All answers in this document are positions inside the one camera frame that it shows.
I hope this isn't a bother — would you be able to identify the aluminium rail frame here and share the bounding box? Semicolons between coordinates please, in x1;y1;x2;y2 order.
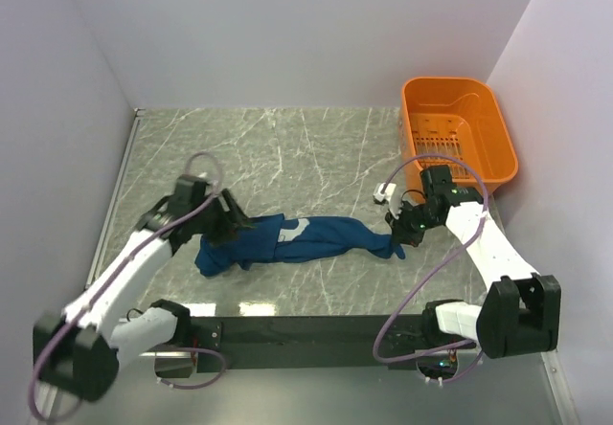
28;107;580;425

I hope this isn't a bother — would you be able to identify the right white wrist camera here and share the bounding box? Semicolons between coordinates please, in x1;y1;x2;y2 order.
373;183;403;219

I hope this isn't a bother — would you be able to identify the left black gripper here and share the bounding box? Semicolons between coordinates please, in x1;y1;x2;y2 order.
191;187;256;247

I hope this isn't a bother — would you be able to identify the black base beam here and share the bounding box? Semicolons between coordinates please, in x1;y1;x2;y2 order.
186;314;478;374

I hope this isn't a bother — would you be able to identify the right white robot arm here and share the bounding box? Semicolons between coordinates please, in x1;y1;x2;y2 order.
374;165;561;359

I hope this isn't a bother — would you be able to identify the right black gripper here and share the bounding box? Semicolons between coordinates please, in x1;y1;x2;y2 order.
385;197;442;248

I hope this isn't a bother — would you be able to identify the orange plastic basket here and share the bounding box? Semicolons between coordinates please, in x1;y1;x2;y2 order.
398;77;518;193

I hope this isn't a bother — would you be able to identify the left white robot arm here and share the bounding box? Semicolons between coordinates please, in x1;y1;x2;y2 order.
33;174;253;402

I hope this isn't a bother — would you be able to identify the blue t shirt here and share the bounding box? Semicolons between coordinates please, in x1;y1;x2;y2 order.
194;213;405;278

